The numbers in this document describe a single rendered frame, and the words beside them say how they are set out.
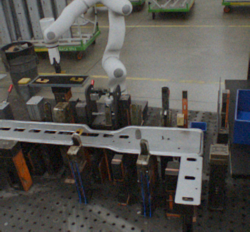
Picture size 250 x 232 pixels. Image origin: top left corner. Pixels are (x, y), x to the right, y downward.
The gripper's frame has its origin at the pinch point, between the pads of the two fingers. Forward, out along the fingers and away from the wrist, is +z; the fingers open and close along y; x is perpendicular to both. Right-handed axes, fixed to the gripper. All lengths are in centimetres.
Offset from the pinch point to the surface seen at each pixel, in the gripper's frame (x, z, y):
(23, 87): -25.9, 11.2, -6.3
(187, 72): 151, 125, -230
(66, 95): 2.3, 16.6, 4.1
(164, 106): 57, 14, 41
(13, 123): -31.3, 23.7, 17.4
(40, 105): -13.1, 15.8, 14.5
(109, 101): 28.4, 14.0, 26.0
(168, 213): 49, 52, 79
